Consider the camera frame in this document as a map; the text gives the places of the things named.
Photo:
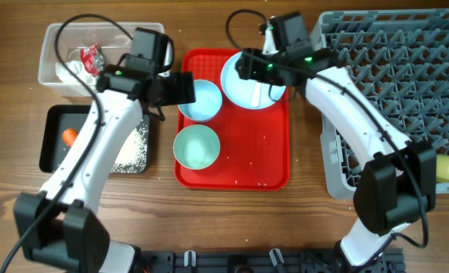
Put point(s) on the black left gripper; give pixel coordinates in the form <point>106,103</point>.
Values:
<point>186,88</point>

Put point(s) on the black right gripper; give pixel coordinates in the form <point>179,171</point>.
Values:
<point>251,67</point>

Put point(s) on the green bowl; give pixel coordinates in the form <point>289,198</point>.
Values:
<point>196,147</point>

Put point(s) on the white rice pile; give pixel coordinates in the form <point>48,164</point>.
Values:
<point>132,159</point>

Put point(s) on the orange carrot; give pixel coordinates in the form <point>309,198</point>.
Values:
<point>69,136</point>

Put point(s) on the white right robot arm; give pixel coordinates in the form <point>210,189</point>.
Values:
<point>398,179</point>

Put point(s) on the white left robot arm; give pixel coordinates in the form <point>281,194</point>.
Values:
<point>58,226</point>

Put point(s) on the clear plastic waste bin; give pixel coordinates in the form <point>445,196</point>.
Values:
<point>76,36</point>

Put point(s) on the grey dishwasher rack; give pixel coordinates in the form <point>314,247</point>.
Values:
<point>399,59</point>

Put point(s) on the white plastic spoon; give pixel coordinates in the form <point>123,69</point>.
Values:
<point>255,100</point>

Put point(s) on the large light blue plate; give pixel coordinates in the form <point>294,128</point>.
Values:
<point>240,91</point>

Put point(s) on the small light blue bowl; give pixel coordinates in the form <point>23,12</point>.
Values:
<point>208,102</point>

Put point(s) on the red foil wrapper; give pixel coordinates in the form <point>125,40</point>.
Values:
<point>92,59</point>

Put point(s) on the red plastic tray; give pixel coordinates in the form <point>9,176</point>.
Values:
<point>255,144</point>

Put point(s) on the crumpled white tissue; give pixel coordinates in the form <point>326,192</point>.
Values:
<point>78,69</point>

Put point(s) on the black rectangular tray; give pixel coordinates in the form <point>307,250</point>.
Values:
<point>59,118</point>

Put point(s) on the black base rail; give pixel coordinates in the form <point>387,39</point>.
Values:
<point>275,260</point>

